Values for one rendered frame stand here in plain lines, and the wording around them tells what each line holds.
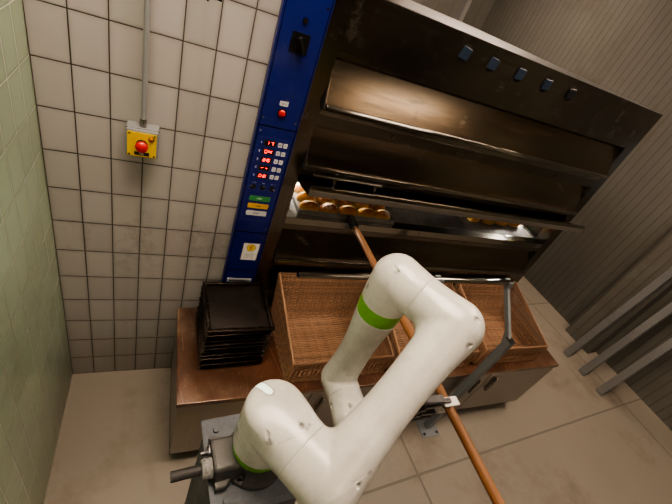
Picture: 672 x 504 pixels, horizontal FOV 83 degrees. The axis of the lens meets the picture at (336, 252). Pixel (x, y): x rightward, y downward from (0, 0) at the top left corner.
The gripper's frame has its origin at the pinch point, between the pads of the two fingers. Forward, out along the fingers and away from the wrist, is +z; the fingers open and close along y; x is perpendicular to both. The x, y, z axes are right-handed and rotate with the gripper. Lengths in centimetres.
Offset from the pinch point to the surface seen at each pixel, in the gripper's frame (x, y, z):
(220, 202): -98, -2, -63
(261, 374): -53, 62, -38
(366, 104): -96, -56, -16
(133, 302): -98, 62, -94
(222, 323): -63, 35, -59
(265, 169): -95, -22, -49
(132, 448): -54, 120, -90
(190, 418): -44, 76, -68
